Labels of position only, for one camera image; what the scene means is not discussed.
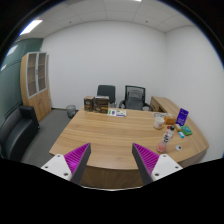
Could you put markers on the white green leaflet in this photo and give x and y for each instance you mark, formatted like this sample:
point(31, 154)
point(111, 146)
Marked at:
point(116, 113)

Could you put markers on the white ceramic mug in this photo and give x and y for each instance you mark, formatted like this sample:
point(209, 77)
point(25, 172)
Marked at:
point(159, 123)

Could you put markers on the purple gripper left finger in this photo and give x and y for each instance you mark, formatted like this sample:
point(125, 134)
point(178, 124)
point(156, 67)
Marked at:
point(70, 166)

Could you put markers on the small brown box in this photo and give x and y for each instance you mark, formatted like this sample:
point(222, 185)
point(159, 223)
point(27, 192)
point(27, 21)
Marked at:
point(89, 103)

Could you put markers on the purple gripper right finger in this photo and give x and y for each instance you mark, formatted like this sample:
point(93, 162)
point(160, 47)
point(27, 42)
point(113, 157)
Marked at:
point(152, 166)

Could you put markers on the mesh waste bin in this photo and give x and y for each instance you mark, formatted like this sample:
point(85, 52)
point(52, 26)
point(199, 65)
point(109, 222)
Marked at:
point(71, 111)

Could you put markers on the large brown box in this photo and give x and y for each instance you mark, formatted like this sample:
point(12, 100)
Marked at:
point(101, 104)

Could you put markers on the black leather sofa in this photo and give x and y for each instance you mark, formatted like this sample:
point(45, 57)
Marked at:
point(17, 132)

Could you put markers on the green box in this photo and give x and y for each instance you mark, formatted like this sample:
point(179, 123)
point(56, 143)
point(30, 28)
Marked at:
point(186, 130)

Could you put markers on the clear plastic water bottle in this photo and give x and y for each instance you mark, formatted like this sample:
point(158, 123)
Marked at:
point(161, 148)

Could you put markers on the purple standing card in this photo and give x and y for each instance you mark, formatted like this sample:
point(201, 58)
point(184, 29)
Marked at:
point(182, 116)

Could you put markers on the wooden glass-door cabinet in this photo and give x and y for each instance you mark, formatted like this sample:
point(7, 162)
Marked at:
point(34, 83)

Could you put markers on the grey mesh office chair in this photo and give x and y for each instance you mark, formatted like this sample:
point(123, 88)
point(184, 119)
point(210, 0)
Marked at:
point(134, 98)

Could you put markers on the black office chair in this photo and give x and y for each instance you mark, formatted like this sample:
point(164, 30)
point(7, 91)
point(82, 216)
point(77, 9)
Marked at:
point(108, 90)

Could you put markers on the small white black cap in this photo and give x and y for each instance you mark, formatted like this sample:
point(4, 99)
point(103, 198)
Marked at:
point(178, 147)

